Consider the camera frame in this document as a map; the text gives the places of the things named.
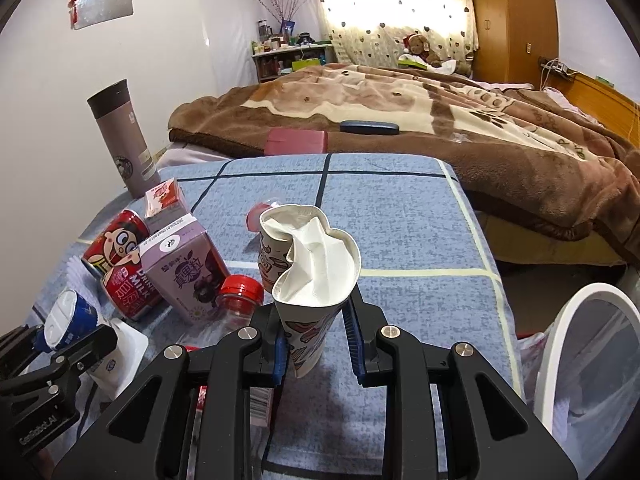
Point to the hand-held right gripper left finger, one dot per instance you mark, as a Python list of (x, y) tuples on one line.
[(279, 356)]

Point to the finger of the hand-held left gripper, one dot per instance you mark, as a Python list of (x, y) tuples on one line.
[(85, 350), (20, 345)]

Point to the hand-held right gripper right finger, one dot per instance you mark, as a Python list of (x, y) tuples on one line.
[(356, 355)]

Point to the blue white yogurt cup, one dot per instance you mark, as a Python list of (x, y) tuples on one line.
[(70, 317)]

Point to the red milk drink can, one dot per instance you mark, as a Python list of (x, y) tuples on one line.
[(132, 292)]

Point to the clear bottle with red cap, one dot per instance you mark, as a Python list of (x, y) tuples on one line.
[(241, 291)]

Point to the white pleated paper liner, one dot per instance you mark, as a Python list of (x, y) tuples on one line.
[(80, 272)]

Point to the crushed printed paper cup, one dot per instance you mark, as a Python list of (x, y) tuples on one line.
[(310, 260)]

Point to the red cartoon face can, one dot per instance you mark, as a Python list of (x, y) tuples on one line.
[(117, 245)]

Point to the purple drink carton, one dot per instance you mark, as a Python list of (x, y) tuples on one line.
[(187, 270)]

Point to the white trash bin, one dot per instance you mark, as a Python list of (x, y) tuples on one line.
[(575, 320)]

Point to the white yogurt pouch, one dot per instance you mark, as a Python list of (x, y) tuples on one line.
[(122, 360)]

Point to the pink crumpled wrapper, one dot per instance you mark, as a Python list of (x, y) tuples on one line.
[(257, 217)]

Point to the small red white carton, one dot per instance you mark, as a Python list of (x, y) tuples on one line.
[(167, 202)]

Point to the grey thermos bottle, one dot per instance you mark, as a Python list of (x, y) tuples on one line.
[(122, 135)]

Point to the pink bed sheet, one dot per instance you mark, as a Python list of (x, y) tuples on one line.
[(190, 156)]

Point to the brown printed blanket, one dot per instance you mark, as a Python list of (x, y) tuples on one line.
[(500, 160)]

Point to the clear plastic bin liner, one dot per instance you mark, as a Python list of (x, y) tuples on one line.
[(610, 390)]

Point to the cluttered white shelf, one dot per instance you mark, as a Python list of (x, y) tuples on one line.
[(290, 60)]

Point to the brown teddy bear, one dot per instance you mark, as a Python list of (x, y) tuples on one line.
[(422, 49)]

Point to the pink pillow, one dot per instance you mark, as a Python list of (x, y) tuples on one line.
[(565, 102)]

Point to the red hanging ornament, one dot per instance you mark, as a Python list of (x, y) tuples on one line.
[(73, 2)]

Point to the purple decorative branches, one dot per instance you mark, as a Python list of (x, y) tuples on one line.
[(285, 5)]

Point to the spotted cream curtain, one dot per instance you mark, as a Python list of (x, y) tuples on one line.
[(390, 5)]

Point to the wooden headboard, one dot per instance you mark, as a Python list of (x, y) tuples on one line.
[(610, 105)]

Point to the wooden wardrobe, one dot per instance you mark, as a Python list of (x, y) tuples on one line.
[(510, 20)]

